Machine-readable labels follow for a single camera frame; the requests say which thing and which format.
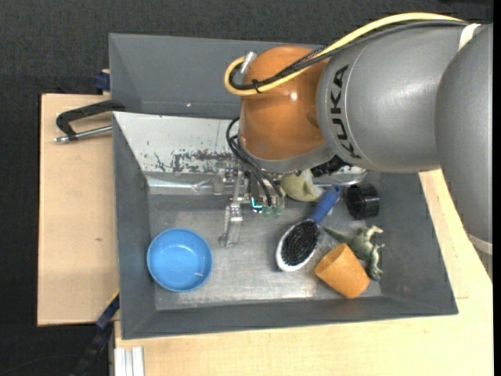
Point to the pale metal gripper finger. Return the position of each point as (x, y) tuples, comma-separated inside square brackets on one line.
[(218, 180), (232, 225)]

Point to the pale green plush toy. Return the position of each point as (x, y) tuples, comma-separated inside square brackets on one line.
[(299, 188)]

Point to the blue bowl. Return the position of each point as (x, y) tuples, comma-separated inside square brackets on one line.
[(179, 259)]

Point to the grey metal bin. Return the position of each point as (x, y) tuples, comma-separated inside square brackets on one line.
[(242, 288)]

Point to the blue and white hairbrush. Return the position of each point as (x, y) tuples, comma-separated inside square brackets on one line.
[(297, 247)]

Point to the black ribbed cap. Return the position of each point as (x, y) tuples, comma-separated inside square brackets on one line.
[(362, 201)]

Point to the orange cup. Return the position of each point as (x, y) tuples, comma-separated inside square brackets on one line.
[(342, 272)]

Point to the green toy dinosaur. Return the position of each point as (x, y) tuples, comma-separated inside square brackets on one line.
[(364, 245)]

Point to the pale cardboard board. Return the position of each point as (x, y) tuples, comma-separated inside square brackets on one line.
[(74, 210)]

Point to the black cylinder on white bracket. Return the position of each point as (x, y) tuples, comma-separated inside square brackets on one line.
[(329, 166)]

